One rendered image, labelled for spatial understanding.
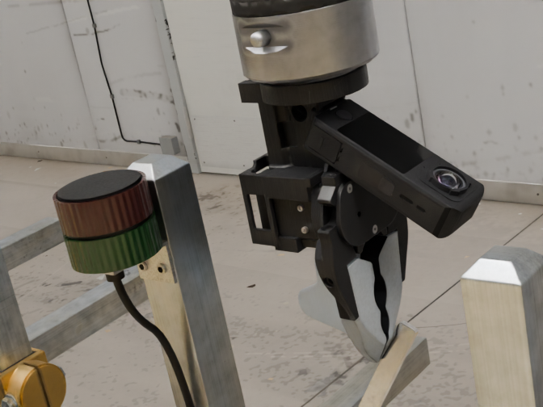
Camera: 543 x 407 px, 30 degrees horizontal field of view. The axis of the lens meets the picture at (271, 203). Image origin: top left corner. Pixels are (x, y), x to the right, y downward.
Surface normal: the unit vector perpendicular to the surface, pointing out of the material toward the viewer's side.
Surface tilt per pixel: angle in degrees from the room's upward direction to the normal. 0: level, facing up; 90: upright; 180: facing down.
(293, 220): 90
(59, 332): 90
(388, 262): 91
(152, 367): 0
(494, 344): 90
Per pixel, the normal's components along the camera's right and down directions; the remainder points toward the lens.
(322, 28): 0.24, 0.28
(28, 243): 0.77, 0.07
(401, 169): 0.27, -0.76
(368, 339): 0.33, 0.64
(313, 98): -0.07, 0.35
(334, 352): -0.19, -0.93
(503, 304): -0.61, 0.37
